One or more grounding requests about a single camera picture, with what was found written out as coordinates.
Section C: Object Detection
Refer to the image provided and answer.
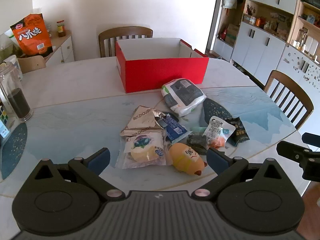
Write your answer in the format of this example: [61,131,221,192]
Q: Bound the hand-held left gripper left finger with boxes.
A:
[32,147,125,202]

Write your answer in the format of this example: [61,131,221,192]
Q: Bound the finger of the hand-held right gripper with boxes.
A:
[276,141,320,180]
[302,132,320,146]

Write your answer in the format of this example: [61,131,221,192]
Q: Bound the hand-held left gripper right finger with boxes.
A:
[191,148,297,202]

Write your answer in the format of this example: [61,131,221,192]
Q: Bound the dark green snack packet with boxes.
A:
[187,133,210,155]

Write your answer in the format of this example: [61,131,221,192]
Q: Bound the white chicken snack packet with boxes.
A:
[202,116,237,150]

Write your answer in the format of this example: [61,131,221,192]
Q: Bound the yellow squishy toy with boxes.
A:
[169,142,208,176]

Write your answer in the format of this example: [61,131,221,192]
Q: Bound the black snack packet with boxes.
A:
[226,117,250,147]

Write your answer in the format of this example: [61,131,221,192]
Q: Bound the blueberry print bread packet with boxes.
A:
[115,131,167,169]

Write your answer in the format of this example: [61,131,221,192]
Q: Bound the blue snack packet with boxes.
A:
[164,115,188,144]

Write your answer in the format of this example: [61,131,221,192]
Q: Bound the silver foil packet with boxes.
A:
[120,106,173,137]

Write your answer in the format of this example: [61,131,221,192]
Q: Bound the white wet wipes pack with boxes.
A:
[161,78,207,117]

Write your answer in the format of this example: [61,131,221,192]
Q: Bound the red cardboard box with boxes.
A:
[115,37,209,94]

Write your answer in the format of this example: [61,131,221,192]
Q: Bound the white blue patterned desktop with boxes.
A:
[0,56,313,220]

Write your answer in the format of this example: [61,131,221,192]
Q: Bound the wooden slat-back chair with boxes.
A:
[98,26,153,58]
[263,70,314,130]

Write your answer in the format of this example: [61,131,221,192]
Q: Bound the white cabinet with stickers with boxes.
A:
[276,44,320,100]

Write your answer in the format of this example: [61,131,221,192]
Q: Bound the white plastic container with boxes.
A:
[306,36,319,55]

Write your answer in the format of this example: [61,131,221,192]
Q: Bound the tall glass bottle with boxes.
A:
[296,29,308,52]

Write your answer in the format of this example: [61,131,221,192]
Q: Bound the glass jar with dark contents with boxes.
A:
[0,62,34,122]

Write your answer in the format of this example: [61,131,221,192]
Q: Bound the colourful cube box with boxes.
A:
[0,102,15,138]

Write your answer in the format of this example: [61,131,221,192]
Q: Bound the white side cabinet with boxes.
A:
[44,30,75,65]

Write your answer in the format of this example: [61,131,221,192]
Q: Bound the brown green cardboard box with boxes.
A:
[226,24,240,46]

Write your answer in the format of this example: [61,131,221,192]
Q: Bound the sauce bottle with red cap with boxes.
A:
[56,20,67,38]

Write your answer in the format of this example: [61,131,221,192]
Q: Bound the orange snack bag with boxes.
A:
[10,14,53,58]

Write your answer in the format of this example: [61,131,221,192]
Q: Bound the white green packet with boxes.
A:
[4,29,19,48]

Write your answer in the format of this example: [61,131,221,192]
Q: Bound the white wooden wall cabinet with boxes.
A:
[212,0,320,98]

